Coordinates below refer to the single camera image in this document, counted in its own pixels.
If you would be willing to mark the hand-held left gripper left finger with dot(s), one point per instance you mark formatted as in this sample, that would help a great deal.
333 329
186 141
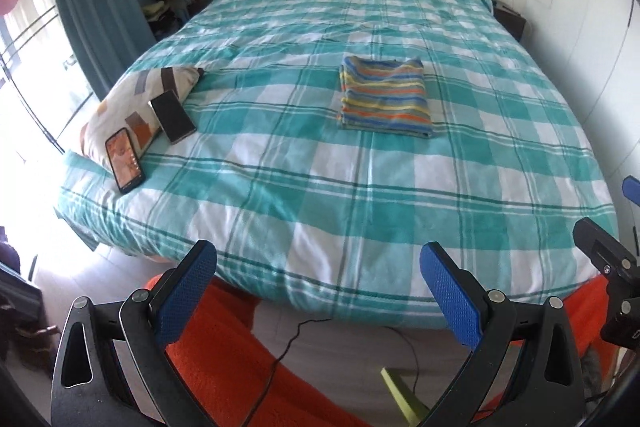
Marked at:
187 292

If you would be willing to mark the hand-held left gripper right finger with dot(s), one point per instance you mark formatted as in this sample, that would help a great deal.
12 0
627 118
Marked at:
452 294

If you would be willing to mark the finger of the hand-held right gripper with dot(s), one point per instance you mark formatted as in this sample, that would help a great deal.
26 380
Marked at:
602 252
632 192

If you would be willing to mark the striped knit sweater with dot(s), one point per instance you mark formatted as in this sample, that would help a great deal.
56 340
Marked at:
382 97

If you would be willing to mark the teal plaid blanket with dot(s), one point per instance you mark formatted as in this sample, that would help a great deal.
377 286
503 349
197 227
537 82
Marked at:
350 207

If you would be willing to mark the smartphone with lit screen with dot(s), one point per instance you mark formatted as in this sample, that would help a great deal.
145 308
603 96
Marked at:
125 159

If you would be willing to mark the white wardrobe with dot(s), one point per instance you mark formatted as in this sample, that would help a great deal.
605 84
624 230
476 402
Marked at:
590 32

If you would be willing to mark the smartphone with dark screen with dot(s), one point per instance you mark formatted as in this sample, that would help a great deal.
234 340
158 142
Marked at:
172 117

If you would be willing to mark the patterned pillow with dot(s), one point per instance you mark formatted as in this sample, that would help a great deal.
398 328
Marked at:
125 107

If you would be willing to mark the dark nightstand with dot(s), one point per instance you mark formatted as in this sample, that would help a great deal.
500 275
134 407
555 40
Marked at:
510 19

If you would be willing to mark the window with black railing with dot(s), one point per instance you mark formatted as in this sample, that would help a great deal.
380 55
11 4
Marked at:
30 57

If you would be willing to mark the blue curtain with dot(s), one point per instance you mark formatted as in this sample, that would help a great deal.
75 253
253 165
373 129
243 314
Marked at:
100 7

